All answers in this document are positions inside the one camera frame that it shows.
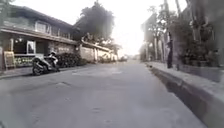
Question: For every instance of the low wall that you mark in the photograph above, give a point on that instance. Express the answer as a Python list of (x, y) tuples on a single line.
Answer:
[(95, 53)]

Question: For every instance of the two-storey building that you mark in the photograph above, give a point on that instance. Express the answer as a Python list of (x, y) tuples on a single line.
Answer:
[(30, 36)]

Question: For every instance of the signboard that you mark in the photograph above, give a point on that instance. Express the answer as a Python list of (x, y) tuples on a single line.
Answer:
[(9, 60)]

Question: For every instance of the parked motorcycle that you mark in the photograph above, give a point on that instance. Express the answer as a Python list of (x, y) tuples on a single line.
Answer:
[(45, 63)]

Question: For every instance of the row of trees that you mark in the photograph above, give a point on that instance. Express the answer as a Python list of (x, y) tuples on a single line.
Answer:
[(160, 30)]

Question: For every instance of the grey concrete road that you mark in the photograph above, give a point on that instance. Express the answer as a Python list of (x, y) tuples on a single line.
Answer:
[(100, 96)]

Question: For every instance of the large dark tree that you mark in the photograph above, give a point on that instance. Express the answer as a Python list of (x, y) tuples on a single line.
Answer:
[(96, 23)]

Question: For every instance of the grey raised sidewalk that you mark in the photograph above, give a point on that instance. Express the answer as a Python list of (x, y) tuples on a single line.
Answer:
[(13, 72), (200, 85)]

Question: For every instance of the row of potted plants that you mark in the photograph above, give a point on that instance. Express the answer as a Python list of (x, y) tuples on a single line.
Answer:
[(68, 60)]

